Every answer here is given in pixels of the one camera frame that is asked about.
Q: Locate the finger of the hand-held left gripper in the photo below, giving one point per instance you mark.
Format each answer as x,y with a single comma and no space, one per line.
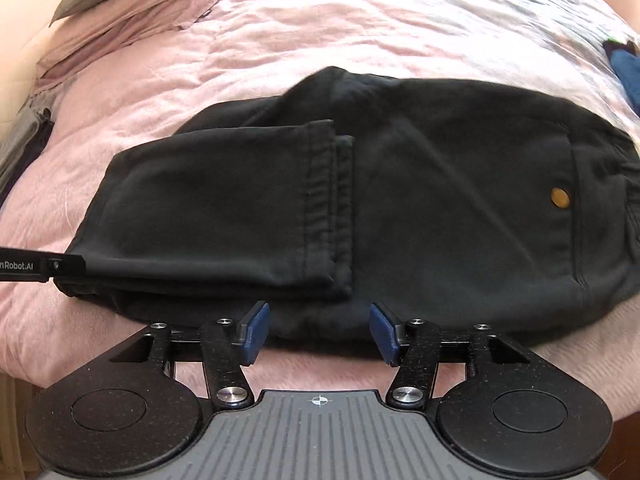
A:
67,263

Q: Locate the blue cloth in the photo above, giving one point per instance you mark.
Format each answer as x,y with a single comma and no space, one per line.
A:
627,70

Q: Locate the black pants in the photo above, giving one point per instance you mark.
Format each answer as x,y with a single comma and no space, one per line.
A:
425,200

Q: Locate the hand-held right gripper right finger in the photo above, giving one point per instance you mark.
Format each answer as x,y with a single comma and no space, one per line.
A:
382,332

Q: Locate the pink pillow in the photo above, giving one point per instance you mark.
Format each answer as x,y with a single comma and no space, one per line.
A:
130,25

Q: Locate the pink duvet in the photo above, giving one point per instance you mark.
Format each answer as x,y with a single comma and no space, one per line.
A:
300,25

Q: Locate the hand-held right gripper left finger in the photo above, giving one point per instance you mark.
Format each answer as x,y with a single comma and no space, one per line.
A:
256,332

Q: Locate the grey zipped mattress cover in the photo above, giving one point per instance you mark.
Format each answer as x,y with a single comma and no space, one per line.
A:
22,145

